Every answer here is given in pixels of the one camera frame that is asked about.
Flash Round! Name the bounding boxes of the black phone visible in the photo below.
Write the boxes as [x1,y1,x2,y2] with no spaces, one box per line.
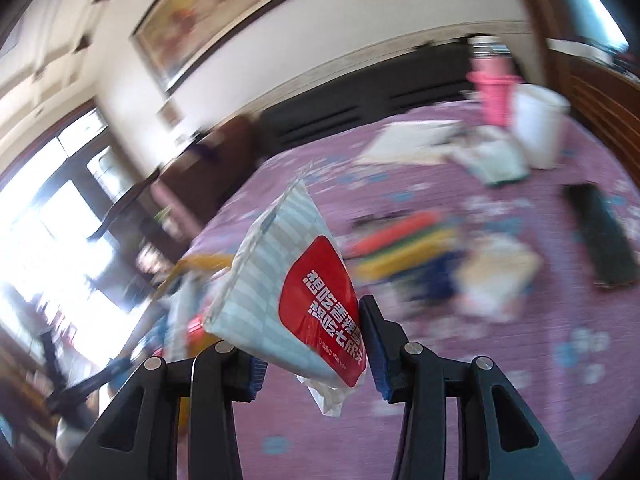
[562,182,638,288]

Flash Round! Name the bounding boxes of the window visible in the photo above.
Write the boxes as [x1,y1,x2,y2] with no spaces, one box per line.
[550,0,631,61]

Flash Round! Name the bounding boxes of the pink water bottle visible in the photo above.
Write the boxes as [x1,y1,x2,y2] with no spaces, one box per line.
[466,35,521,126]

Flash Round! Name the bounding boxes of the white glove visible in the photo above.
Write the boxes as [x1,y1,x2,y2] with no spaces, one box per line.
[450,127,531,188]

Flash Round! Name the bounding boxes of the cream tissue pack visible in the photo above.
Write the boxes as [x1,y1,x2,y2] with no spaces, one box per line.
[457,237,543,323]

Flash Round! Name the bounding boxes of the white plastic cup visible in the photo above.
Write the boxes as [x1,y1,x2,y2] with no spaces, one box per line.
[510,84,571,171]

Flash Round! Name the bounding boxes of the white paper sheet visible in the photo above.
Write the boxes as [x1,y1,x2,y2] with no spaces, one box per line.
[352,120,466,166]

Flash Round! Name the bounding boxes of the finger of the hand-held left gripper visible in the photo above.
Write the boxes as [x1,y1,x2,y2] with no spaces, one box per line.
[47,355,136,413]

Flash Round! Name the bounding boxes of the striped white bag red label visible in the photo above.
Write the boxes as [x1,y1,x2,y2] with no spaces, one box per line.
[202,178,368,417]

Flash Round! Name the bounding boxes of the dark wooden chair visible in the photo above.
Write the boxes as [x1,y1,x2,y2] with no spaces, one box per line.
[87,165,211,281]

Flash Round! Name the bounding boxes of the brown armchair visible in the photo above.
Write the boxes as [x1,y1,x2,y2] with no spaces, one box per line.
[150,115,261,241]

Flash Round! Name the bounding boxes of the large framed painting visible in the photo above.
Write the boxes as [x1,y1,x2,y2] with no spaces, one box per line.
[131,0,331,93]

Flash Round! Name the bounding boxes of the black sofa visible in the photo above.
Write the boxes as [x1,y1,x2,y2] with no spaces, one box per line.
[257,40,488,161]

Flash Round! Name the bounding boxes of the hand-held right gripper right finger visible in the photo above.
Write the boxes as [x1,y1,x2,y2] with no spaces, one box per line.
[359,295,576,480]

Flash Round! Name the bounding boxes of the small framed picture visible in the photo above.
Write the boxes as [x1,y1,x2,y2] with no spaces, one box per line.
[159,102,183,128]

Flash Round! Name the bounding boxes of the red green yellow sponge pack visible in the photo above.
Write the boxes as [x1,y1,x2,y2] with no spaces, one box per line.
[345,210,463,281]

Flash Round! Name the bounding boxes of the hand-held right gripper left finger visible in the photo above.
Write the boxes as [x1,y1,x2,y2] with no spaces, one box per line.
[60,340,269,480]

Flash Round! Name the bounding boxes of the dark wooden glass door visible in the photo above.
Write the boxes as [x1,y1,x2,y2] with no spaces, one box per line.
[0,105,166,361]

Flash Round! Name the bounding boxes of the blue tissue pack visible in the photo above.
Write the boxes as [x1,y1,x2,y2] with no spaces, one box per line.
[395,252,466,301]

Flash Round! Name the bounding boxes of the purple floral tablecloth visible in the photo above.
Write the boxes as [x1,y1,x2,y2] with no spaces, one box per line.
[185,100,640,480]

